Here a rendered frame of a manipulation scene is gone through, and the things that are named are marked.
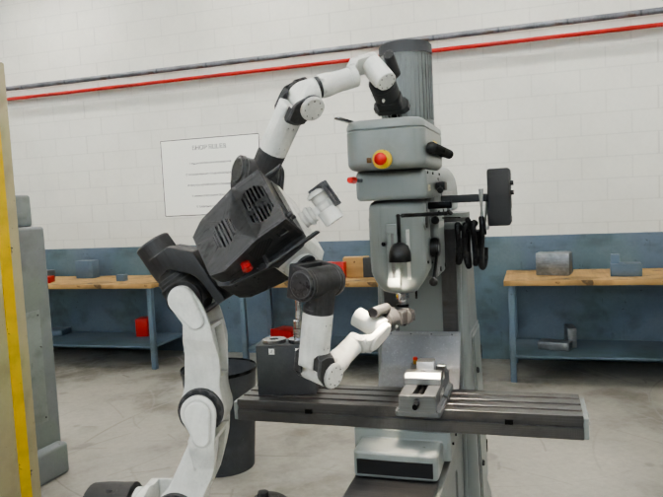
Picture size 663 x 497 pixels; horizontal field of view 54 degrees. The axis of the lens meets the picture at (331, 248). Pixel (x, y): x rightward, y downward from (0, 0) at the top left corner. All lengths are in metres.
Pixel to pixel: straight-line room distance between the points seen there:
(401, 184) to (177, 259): 0.76
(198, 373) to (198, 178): 5.38
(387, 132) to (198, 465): 1.19
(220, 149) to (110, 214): 1.58
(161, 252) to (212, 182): 5.25
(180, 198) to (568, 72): 4.20
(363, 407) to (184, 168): 5.42
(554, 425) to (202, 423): 1.11
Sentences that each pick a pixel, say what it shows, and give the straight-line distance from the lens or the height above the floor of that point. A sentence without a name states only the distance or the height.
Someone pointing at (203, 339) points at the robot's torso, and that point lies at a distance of 2.02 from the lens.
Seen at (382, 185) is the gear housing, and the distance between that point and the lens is 2.17.
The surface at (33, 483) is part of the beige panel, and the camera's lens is 3.37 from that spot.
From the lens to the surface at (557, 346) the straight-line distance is 6.01.
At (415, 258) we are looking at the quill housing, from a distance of 2.20.
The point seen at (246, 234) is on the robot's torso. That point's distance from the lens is 1.83.
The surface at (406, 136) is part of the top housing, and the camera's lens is 2.07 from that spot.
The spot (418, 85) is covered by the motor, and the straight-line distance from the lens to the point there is 2.48.
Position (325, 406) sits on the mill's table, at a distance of 2.36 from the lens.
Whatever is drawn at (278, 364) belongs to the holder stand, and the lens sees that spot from 2.45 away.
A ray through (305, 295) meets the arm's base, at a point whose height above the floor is 1.38.
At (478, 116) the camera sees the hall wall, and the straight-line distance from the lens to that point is 6.50.
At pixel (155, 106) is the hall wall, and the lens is 7.65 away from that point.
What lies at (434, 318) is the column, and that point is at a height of 1.14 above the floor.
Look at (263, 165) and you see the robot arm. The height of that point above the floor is 1.76.
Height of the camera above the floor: 1.65
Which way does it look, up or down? 4 degrees down
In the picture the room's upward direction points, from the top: 3 degrees counter-clockwise
